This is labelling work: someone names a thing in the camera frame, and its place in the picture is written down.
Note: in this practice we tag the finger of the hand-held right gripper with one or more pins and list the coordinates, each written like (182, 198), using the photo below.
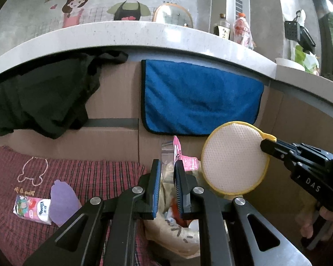
(277, 148)

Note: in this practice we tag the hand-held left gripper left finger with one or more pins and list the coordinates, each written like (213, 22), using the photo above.
(155, 191)

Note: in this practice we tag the yellow-rimmed white round sponge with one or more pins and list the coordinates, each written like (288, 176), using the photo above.
(233, 158)

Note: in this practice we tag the black cloth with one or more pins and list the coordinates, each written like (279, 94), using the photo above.
(44, 97)

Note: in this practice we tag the blue towel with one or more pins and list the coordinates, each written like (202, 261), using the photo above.
(199, 97)

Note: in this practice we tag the green leafy vegetable bag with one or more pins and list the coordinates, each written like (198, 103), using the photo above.
(308, 59)

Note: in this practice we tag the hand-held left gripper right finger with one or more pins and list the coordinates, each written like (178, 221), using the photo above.
(179, 191)

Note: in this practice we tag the cartoon girl wall sticker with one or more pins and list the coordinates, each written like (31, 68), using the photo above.
(73, 8)

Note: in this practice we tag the pink clear plastic wrapper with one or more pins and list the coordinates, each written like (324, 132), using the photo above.
(183, 158)

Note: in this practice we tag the white bowl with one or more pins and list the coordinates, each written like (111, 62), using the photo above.
(288, 63)

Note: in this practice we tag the cartoon boy wall sticker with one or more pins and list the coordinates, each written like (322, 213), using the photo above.
(129, 5)

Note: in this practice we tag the pink tissue packet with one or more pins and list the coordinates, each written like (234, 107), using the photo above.
(33, 209)

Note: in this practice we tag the white stone kitchen counter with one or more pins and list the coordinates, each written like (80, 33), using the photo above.
(155, 37)

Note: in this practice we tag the dark sauce bottle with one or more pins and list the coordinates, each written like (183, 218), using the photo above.
(221, 27)

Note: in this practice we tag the snack bag with pink label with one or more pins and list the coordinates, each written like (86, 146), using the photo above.
(166, 232)

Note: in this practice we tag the orange-capped plastic bottle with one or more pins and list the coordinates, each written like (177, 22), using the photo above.
(242, 32)

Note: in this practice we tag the red plaid cloth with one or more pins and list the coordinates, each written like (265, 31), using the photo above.
(72, 177)

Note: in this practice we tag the round wood-rimmed glass lid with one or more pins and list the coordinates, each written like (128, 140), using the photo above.
(172, 15)

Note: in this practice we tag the black hanging rack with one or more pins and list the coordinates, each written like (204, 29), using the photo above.
(298, 34)

